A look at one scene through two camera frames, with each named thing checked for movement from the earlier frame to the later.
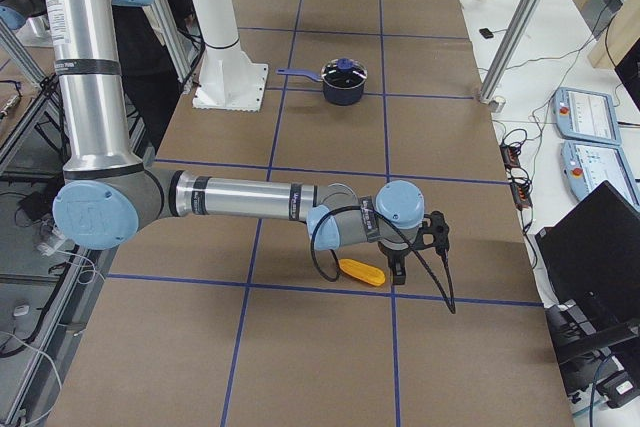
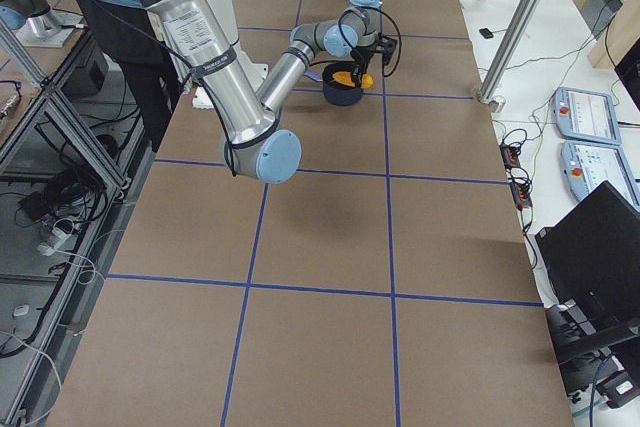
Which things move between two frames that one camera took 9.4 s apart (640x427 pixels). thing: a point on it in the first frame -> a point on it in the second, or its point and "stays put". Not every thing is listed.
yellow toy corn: [361, 271] -> [345, 77]
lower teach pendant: [586, 166] stays put
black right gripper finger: [397, 265] -> [358, 70]
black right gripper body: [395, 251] -> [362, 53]
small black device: [486, 33] stays put
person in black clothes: [151, 81] stays put
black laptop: [592, 256] stays put
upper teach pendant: [586, 115] stays put
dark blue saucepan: [340, 87] stays put
